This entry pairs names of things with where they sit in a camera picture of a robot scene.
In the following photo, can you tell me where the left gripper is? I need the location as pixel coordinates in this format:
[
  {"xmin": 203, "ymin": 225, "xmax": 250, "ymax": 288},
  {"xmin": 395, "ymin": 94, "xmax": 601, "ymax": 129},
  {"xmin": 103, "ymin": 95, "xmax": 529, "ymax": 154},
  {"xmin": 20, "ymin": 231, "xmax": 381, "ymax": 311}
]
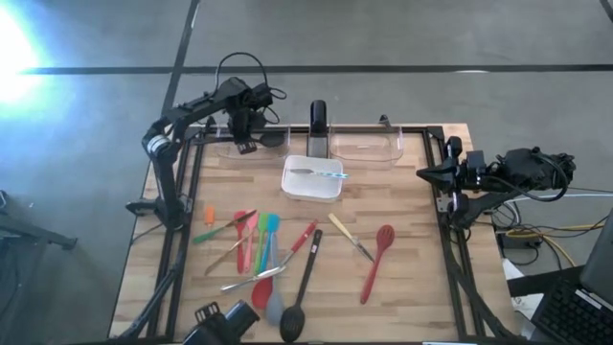
[{"xmin": 227, "ymin": 105, "xmax": 267, "ymax": 155}]

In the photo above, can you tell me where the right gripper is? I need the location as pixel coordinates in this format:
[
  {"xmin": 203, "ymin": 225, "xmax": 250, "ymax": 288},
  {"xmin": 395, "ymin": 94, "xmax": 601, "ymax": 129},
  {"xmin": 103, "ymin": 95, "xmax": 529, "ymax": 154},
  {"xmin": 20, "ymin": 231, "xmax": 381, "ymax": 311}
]
[{"xmin": 416, "ymin": 150, "xmax": 488, "ymax": 193}]

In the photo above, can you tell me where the black solid spoon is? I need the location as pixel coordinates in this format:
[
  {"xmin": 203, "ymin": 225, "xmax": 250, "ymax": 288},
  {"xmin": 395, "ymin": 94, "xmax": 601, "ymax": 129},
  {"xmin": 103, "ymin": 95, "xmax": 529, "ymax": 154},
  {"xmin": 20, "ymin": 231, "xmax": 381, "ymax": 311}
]
[{"xmin": 258, "ymin": 129, "xmax": 287, "ymax": 150}]

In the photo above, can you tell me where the red slotted silicone spatula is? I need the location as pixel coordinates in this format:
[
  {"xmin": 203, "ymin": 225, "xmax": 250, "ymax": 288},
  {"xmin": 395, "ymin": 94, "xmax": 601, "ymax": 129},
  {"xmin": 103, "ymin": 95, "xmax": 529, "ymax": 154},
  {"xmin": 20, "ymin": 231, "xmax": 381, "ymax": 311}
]
[{"xmin": 359, "ymin": 223, "xmax": 397, "ymax": 306}]

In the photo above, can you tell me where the green-handled gold knife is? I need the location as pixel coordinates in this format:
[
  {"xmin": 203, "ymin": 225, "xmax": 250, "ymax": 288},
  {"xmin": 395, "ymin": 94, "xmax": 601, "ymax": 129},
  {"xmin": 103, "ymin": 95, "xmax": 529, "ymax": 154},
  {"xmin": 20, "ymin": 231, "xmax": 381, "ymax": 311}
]
[{"xmin": 193, "ymin": 209, "xmax": 259, "ymax": 244}]

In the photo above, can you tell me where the small red silicone spatula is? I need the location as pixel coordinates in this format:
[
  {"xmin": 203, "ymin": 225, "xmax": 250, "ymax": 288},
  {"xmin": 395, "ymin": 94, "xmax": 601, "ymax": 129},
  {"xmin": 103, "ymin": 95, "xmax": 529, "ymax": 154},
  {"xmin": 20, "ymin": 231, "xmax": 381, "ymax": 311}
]
[{"xmin": 233, "ymin": 210, "xmax": 248, "ymax": 275}]

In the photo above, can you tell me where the yellow-handled knife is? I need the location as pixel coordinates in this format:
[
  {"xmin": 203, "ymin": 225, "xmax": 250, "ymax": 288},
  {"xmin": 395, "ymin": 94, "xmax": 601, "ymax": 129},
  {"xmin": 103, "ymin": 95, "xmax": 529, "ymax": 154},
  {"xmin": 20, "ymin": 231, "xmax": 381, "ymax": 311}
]
[{"xmin": 327, "ymin": 212, "xmax": 375, "ymax": 265}]

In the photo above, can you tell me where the plain steel table utensil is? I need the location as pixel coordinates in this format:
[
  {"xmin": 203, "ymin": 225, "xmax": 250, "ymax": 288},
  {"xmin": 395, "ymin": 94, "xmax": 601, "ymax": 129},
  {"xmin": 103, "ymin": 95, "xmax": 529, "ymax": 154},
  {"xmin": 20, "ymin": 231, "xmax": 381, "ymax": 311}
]
[{"xmin": 219, "ymin": 264, "xmax": 288, "ymax": 294}]

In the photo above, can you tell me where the grey silicone spoon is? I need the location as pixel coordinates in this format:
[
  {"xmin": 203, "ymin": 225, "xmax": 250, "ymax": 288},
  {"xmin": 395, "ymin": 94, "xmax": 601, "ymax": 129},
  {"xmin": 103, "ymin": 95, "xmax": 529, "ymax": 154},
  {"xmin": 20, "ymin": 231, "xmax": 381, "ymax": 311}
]
[{"xmin": 264, "ymin": 234, "xmax": 286, "ymax": 327}]

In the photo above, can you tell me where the black slotted spoon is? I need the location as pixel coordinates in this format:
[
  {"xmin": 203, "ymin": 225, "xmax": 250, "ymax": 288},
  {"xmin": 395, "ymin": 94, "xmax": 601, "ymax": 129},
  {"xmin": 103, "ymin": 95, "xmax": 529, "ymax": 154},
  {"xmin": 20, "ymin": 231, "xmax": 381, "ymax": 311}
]
[{"xmin": 279, "ymin": 228, "xmax": 324, "ymax": 343}]

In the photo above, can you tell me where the clear plastic bin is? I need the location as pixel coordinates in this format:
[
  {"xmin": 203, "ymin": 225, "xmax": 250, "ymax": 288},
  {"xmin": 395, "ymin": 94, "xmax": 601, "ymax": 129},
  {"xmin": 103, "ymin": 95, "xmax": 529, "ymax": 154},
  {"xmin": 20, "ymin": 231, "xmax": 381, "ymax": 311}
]
[
  {"xmin": 214, "ymin": 123, "xmax": 292, "ymax": 162},
  {"xmin": 328, "ymin": 123, "xmax": 405, "ymax": 170}
]

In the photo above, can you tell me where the pink silicone spatula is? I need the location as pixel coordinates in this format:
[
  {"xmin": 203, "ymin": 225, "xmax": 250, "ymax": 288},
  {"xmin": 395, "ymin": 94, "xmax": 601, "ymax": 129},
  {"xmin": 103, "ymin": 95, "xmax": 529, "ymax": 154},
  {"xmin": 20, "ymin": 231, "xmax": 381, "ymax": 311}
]
[{"xmin": 243, "ymin": 211, "xmax": 261, "ymax": 274}]

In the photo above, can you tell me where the white plastic bin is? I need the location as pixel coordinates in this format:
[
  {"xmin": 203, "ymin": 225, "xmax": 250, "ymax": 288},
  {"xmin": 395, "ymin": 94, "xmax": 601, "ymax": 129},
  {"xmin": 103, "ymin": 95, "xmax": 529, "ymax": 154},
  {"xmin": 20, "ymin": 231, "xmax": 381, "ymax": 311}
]
[{"xmin": 280, "ymin": 153, "xmax": 345, "ymax": 203}]

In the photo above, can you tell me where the green silicone spatula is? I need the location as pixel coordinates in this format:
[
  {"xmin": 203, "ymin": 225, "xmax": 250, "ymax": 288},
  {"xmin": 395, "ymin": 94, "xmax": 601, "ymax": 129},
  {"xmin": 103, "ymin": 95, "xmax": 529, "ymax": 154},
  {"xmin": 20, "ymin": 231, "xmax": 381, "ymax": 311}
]
[{"xmin": 253, "ymin": 213, "xmax": 270, "ymax": 275}]

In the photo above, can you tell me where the blue silicone spatula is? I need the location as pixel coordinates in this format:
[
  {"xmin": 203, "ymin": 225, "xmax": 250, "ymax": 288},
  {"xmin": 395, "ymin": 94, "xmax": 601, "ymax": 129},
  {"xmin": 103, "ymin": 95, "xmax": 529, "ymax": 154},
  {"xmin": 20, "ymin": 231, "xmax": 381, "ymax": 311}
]
[{"xmin": 260, "ymin": 213, "xmax": 283, "ymax": 274}]

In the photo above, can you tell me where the black power brick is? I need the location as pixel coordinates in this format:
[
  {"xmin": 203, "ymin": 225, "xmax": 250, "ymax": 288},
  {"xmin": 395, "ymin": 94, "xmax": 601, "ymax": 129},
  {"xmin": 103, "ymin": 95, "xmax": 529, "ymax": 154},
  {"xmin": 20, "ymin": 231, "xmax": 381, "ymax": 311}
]
[{"xmin": 497, "ymin": 232, "xmax": 543, "ymax": 251}]

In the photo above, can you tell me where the red spatula with steel shank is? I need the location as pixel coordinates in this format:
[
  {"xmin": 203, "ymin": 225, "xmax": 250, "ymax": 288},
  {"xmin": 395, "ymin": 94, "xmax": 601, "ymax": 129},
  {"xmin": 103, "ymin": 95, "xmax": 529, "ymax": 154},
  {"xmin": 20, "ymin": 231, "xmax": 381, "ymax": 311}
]
[{"xmin": 250, "ymin": 218, "xmax": 320, "ymax": 311}]

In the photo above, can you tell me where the white paper sheet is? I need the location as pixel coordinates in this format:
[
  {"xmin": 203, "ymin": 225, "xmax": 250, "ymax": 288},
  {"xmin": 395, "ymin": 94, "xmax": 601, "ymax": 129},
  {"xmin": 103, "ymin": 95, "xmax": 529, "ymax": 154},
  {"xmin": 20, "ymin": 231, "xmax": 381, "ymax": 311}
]
[{"xmin": 502, "ymin": 258, "xmax": 546, "ymax": 328}]

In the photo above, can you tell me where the black computer monitor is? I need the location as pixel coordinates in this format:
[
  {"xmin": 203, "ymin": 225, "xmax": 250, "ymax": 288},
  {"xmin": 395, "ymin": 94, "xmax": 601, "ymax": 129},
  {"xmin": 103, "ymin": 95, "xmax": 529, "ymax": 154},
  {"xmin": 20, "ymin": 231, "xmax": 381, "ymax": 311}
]
[{"xmin": 578, "ymin": 206, "xmax": 613, "ymax": 307}]

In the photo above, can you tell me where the black computer keyboard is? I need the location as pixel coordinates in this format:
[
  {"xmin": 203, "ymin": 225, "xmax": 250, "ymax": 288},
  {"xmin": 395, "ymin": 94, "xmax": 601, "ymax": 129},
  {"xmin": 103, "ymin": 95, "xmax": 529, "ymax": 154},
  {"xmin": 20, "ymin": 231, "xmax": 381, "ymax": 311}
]
[{"xmin": 530, "ymin": 276, "xmax": 613, "ymax": 345}]

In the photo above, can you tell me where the black floor stand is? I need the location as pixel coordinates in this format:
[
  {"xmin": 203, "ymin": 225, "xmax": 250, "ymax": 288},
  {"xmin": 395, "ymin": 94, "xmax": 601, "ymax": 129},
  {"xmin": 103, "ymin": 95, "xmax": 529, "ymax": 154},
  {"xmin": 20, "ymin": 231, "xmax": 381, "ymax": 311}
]
[{"xmin": 0, "ymin": 189, "xmax": 79, "ymax": 251}]

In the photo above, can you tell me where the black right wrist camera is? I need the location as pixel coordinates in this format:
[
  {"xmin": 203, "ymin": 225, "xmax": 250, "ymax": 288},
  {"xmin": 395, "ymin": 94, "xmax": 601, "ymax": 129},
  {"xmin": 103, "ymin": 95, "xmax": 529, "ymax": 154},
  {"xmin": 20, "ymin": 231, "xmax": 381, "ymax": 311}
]
[{"xmin": 443, "ymin": 135, "xmax": 465, "ymax": 160}]

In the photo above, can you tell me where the black aluminium frame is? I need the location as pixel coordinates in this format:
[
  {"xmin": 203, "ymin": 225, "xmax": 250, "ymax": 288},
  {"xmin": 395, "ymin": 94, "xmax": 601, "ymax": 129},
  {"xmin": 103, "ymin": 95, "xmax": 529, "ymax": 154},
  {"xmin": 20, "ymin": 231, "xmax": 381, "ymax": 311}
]
[{"xmin": 117, "ymin": 123, "xmax": 526, "ymax": 344}]

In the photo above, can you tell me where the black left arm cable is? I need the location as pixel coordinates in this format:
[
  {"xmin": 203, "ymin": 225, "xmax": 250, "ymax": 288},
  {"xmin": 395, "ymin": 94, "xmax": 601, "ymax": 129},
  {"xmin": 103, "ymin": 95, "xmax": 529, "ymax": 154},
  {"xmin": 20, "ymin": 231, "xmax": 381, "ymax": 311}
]
[{"xmin": 214, "ymin": 51, "xmax": 288, "ymax": 127}]

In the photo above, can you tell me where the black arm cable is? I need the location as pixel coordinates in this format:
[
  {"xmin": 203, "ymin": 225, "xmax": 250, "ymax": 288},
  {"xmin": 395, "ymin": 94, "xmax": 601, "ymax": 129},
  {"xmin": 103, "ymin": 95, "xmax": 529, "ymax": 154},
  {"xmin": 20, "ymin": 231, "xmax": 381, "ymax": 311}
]
[
  {"xmin": 214, "ymin": 51, "xmax": 288, "ymax": 127},
  {"xmin": 483, "ymin": 151, "xmax": 572, "ymax": 203}
]

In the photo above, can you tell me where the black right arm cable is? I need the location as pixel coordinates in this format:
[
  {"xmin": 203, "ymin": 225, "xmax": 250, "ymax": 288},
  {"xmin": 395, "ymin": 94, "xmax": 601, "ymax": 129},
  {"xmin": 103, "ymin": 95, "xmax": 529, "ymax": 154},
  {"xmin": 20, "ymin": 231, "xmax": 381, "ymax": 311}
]
[{"xmin": 483, "ymin": 151, "xmax": 572, "ymax": 203}]

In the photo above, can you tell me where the white cable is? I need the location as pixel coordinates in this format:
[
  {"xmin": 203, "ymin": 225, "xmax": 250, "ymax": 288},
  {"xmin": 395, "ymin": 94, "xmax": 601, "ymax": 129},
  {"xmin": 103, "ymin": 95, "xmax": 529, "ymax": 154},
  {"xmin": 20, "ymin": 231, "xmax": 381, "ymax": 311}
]
[{"xmin": 514, "ymin": 192, "xmax": 613, "ymax": 205}]

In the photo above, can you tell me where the yellow cable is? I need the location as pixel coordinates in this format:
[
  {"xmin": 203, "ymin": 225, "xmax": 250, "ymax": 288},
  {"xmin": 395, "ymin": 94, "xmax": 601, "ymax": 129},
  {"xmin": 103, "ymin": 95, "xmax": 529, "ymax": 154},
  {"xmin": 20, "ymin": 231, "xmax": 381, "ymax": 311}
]
[{"xmin": 506, "ymin": 223, "xmax": 607, "ymax": 268}]

